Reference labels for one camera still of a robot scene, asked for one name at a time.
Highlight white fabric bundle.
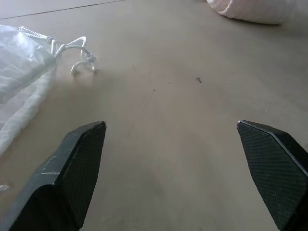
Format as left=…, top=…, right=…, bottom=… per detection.
left=206, top=0, right=299, bottom=25

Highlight white translucent drawstring bag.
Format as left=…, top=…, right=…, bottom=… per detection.
left=0, top=24, right=58, bottom=157

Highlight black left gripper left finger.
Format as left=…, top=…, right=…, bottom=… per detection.
left=4, top=120, right=107, bottom=231

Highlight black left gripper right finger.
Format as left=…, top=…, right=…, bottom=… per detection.
left=237, top=119, right=308, bottom=231

